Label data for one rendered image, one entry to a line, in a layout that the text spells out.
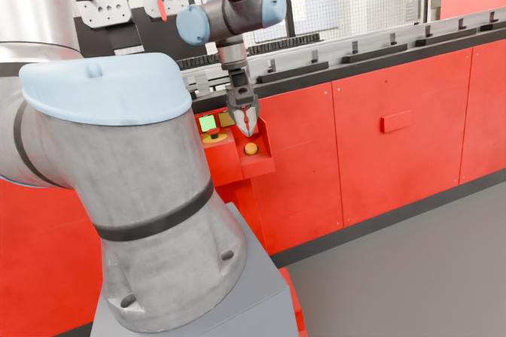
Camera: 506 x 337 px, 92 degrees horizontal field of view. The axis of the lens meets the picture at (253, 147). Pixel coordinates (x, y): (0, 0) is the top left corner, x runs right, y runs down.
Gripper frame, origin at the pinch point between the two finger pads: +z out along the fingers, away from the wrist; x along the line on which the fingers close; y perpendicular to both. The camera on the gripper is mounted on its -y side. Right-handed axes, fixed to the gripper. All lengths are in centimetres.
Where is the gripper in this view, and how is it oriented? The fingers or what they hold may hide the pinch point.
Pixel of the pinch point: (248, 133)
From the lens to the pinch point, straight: 72.4
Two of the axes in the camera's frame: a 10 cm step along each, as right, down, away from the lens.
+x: -9.7, 2.4, -0.9
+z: 1.8, 8.9, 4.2
